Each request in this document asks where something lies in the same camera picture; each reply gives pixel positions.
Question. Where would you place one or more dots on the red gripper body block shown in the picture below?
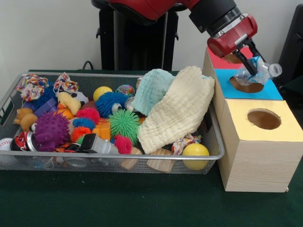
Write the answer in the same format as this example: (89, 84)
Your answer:
(229, 40)

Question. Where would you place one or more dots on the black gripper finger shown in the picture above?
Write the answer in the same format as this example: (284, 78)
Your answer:
(256, 50)
(246, 62)

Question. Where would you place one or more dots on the clear plastic bottle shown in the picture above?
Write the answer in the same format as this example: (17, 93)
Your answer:
(264, 72)

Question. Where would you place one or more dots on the cream waffle cloth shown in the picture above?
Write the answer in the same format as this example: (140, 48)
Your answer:
(177, 111)

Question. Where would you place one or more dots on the light blue waffle cloth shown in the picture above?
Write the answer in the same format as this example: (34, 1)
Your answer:
(151, 89)

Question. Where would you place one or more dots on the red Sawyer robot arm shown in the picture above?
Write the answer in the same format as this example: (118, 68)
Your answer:
(208, 14)

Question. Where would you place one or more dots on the wooden box with three holes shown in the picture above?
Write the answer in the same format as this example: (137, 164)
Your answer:
(260, 165)

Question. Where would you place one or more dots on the black chair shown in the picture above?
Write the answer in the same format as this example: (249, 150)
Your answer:
(293, 47)

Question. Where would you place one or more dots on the neighbouring green covered table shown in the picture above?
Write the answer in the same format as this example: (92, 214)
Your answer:
(296, 94)

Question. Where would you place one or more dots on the large yellow ball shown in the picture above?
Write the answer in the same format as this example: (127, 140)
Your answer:
(196, 156)

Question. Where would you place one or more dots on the blue spiky ball with eyes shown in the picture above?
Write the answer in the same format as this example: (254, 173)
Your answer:
(109, 101)

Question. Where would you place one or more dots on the plain green spiky ball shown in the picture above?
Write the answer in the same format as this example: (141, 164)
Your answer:
(124, 125)

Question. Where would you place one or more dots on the crumpled colourful printed wrapper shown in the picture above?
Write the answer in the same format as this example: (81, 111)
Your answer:
(32, 87)
(67, 85)

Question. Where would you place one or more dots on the dark green table cloth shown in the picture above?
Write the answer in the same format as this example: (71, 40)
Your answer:
(118, 201)

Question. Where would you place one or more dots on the purple spiky rubber toy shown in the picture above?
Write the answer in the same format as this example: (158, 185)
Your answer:
(52, 132)

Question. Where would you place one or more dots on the crushed black can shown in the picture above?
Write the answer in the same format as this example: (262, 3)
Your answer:
(21, 143)

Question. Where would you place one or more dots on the white baseball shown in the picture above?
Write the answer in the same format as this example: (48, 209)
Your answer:
(5, 144)

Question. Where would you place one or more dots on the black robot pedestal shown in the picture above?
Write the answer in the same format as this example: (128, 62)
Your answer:
(132, 47)

